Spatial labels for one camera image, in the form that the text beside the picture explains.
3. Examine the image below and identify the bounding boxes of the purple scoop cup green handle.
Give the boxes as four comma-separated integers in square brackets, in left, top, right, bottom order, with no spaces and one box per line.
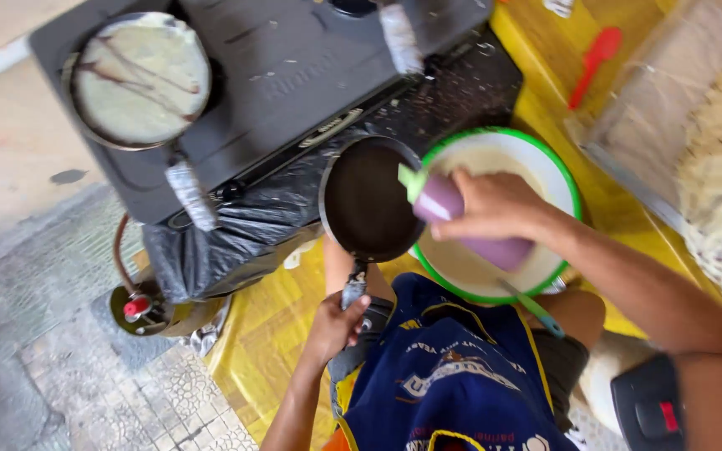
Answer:
[397,164,536,273]

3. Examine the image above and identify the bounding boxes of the blue apron yellow trim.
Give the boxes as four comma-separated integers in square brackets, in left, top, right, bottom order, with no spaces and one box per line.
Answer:
[330,272,581,451]

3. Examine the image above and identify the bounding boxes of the person's right hand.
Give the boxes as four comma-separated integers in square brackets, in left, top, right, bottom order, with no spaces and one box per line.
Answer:
[429,168,564,249]

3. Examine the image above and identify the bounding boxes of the black frying pan foil handle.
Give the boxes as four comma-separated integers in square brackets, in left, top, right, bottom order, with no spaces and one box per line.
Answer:
[318,134,428,312]
[60,11,219,233]
[330,0,426,76]

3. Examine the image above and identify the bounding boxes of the teal-handled spoon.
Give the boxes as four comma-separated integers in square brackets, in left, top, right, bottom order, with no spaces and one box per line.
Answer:
[499,279,566,340]

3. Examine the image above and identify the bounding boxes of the white bowl green rim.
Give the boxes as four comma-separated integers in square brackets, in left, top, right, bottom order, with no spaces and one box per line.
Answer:
[410,127,583,306]

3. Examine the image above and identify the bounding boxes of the black armband device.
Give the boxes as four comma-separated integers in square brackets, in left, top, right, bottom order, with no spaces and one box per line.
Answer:
[610,354,688,451]

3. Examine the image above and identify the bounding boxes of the red plastic spatula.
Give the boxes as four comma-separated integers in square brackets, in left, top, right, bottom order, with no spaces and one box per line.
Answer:
[568,26,624,111]

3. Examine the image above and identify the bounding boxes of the red gas regulator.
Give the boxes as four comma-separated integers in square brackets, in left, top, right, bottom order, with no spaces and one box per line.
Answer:
[123,296,153,318]

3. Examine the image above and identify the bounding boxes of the pale crepe batter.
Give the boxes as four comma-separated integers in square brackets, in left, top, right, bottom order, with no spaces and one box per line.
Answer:
[420,146,564,296]

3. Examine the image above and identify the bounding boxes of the crumpled silver plastic wrap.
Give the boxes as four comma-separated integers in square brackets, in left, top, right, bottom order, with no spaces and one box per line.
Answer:
[179,297,233,359]

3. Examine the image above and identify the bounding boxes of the person's left hand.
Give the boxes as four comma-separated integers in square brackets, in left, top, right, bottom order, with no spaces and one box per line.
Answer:
[306,289,373,368]

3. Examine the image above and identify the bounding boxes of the brown gas hose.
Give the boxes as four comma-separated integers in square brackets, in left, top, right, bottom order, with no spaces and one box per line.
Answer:
[113,213,149,296]

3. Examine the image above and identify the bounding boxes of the yellow tablecloth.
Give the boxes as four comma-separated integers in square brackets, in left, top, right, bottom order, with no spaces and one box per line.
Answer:
[132,0,722,451]

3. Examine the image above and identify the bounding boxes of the olive gas cylinder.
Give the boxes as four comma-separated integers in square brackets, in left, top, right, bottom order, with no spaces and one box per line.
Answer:
[108,279,227,340]

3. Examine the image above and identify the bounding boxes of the dark grey shorts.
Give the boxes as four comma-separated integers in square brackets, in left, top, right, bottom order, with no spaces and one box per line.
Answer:
[531,327,591,434]

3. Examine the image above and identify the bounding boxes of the black plastic bag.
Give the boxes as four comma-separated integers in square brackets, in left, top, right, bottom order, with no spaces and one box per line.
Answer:
[142,25,525,305]

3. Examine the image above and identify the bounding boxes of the clear plastic container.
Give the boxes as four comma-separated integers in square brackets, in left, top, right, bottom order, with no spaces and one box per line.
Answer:
[564,0,722,320]

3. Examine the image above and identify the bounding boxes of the pale crepe with chocolate streaks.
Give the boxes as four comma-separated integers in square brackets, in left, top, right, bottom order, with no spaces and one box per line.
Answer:
[73,14,213,149]

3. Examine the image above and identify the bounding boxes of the black two-burner gas stove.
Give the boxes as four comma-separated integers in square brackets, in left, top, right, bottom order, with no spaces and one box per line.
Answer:
[28,0,496,228]

